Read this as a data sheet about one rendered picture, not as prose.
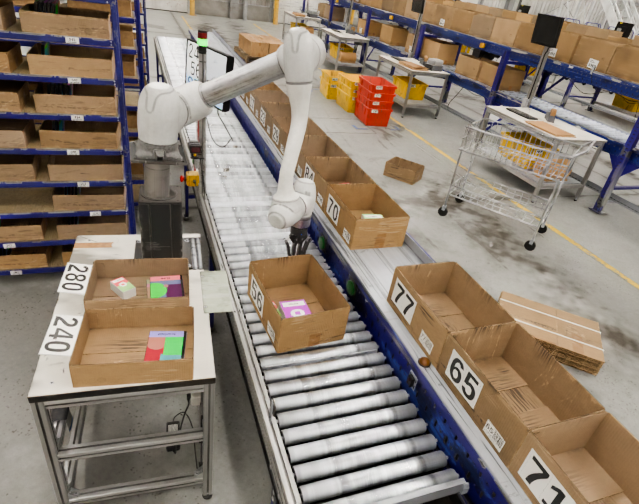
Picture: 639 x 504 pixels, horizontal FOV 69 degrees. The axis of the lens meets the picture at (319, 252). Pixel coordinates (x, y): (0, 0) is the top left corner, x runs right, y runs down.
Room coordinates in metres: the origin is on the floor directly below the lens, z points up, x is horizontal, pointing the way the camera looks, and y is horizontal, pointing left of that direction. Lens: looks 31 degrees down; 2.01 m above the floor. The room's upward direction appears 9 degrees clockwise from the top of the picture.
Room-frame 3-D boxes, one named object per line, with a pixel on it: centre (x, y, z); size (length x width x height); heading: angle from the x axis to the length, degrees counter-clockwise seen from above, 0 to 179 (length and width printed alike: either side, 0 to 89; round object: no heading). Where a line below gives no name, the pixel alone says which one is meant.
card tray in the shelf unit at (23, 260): (2.42, 1.96, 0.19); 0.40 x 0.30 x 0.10; 112
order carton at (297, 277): (1.53, 0.06, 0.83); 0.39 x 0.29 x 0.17; 29
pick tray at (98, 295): (1.49, 0.70, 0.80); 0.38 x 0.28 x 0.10; 109
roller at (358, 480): (0.87, -0.28, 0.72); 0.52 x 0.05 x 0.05; 114
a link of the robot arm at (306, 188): (1.76, 0.11, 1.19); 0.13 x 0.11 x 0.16; 160
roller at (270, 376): (1.28, -0.10, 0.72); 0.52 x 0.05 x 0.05; 114
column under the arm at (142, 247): (1.82, 0.73, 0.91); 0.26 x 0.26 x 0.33; 20
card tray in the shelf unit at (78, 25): (2.62, 1.51, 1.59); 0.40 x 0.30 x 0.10; 114
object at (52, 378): (1.50, 0.73, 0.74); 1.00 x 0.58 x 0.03; 20
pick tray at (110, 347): (1.18, 0.58, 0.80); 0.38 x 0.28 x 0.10; 107
